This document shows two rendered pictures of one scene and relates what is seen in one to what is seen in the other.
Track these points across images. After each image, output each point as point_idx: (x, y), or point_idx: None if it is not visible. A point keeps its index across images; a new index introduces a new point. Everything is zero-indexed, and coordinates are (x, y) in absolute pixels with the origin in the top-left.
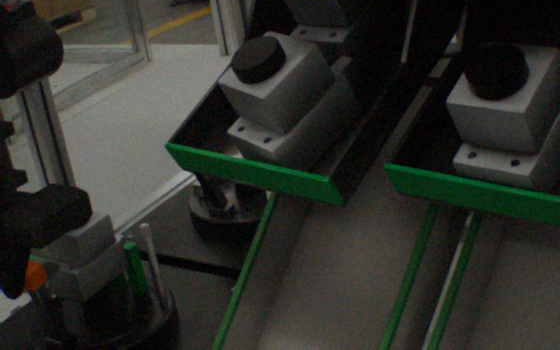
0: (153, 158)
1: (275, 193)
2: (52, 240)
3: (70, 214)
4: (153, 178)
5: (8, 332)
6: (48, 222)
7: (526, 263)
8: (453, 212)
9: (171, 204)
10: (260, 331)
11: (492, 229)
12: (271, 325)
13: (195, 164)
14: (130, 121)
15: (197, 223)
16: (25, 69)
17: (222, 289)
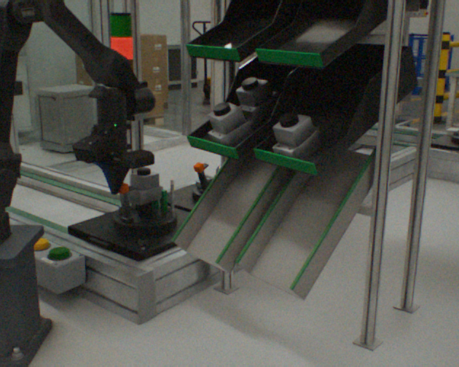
0: (181, 182)
1: (222, 166)
2: (138, 167)
3: (146, 159)
4: None
5: (103, 218)
6: (138, 159)
7: (304, 202)
8: (281, 180)
9: (184, 190)
10: (206, 217)
11: (294, 188)
12: (211, 215)
13: (195, 143)
14: (173, 165)
15: (194, 196)
16: (140, 105)
17: None
